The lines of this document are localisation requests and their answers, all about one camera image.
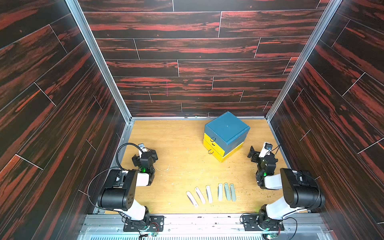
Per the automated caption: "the teal yellow drawer cabinet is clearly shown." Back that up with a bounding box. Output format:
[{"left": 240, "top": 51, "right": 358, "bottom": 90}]
[{"left": 203, "top": 112, "right": 251, "bottom": 163}]

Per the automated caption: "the white fruit knife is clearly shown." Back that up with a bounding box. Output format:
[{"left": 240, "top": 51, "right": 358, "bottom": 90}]
[
  {"left": 195, "top": 187, "right": 206, "bottom": 205},
  {"left": 206, "top": 185, "right": 213, "bottom": 204},
  {"left": 186, "top": 191, "right": 199, "bottom": 208}
]

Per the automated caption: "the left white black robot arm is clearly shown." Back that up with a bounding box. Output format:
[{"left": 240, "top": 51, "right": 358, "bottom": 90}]
[{"left": 88, "top": 143, "right": 158, "bottom": 227}]

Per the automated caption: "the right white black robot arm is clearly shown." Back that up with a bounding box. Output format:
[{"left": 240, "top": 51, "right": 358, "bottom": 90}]
[{"left": 243, "top": 143, "right": 326, "bottom": 231}]

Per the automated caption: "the green fruit knife middle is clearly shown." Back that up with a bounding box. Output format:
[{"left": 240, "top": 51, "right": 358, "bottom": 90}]
[{"left": 224, "top": 183, "right": 232, "bottom": 201}]

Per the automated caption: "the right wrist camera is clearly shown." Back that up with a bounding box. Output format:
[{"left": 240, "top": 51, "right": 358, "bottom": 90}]
[{"left": 259, "top": 142, "right": 273, "bottom": 158}]

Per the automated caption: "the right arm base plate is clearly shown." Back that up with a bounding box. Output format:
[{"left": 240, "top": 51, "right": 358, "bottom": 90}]
[{"left": 240, "top": 214, "right": 285, "bottom": 232}]

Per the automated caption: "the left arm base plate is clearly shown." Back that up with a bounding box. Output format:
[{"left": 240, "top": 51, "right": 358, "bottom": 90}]
[{"left": 123, "top": 215, "right": 165, "bottom": 233}]

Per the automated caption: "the aluminium front rail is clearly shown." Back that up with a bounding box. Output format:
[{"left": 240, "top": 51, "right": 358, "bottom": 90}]
[{"left": 78, "top": 214, "right": 334, "bottom": 240}]

